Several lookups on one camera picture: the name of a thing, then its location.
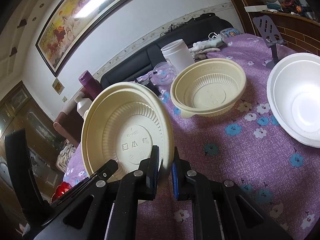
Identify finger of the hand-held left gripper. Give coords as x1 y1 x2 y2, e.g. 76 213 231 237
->
5 129 53 227
49 160 118 209

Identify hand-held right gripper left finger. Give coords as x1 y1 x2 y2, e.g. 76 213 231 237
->
35 145 160 240

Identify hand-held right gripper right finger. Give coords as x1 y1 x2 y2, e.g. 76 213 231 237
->
171 147 293 240

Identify red plate with gold lettering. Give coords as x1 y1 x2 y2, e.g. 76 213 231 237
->
51 182 73 203

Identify cream plastic bowl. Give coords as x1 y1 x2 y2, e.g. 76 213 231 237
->
170 58 247 119
81 82 174 204

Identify white foam bowl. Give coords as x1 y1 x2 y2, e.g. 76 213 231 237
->
266 52 320 148

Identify wooden glass cabinet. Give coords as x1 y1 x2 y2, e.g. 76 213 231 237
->
0 80 67 205

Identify brown upholstered chair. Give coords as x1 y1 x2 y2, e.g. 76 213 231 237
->
54 100 87 148

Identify purple floral tablecloth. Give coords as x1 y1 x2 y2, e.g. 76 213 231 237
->
64 33 320 240

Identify white plastic bottle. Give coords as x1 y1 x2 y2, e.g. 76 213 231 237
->
74 91 93 118

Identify purple thermos flask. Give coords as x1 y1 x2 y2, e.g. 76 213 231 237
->
78 70 102 100

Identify black electronic gadget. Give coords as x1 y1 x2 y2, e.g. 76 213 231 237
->
135 76 160 95

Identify clear round plastic container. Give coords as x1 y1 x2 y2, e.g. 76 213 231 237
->
152 61 175 85

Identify black leather sofa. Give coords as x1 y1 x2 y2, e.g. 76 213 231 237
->
100 12 234 90

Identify white plastic jar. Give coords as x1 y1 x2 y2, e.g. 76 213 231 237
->
161 39 195 73

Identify white work gloves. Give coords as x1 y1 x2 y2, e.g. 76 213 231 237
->
189 39 222 60

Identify framed horse painting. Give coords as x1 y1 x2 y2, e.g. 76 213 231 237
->
35 0 130 77

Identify dark clothing on sofa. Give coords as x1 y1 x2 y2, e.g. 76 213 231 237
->
160 12 218 34

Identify clear container with cartoon print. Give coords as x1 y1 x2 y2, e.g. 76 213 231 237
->
220 28 242 40

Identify purple phone stand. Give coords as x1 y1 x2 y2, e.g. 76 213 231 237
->
252 15 288 68

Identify wooden sideboard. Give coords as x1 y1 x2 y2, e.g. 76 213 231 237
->
245 4 320 58

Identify pile of tools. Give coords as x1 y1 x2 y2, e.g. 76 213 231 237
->
262 0 315 18

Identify yellow wall sign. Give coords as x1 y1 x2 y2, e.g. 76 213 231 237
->
52 78 65 95

